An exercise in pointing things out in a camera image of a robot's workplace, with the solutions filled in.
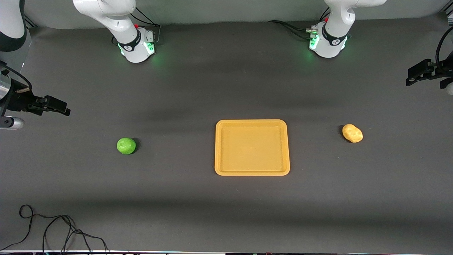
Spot yellow potato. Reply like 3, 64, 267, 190
342, 124, 364, 143

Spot yellow plastic tray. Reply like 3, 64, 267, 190
214, 119, 291, 176

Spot dark grey table mat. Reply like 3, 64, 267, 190
0, 16, 453, 253

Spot black left arm wrist cable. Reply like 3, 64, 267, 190
435, 27, 453, 68

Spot black arm wrist cable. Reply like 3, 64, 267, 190
0, 60, 33, 90
435, 27, 453, 68

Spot black right arm wrist cable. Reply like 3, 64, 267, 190
0, 60, 33, 90

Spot thin black loose cable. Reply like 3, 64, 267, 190
0, 204, 109, 254

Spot black right arm base cables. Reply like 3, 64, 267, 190
112, 6, 162, 46

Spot black arm base cables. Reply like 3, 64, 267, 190
267, 7, 330, 40
112, 6, 162, 46

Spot black left arm base cables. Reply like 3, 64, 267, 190
267, 7, 330, 40

